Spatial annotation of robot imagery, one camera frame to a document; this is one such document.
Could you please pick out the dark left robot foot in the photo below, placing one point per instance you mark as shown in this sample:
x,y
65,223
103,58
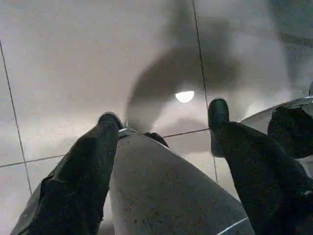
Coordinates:
x,y
156,139

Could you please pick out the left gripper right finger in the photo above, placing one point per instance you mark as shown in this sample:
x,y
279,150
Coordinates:
x,y
269,183

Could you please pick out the silver robot hip and leg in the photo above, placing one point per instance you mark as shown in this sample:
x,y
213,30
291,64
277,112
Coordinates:
x,y
288,127

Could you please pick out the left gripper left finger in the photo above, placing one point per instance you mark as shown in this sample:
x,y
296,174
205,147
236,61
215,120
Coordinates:
x,y
73,183

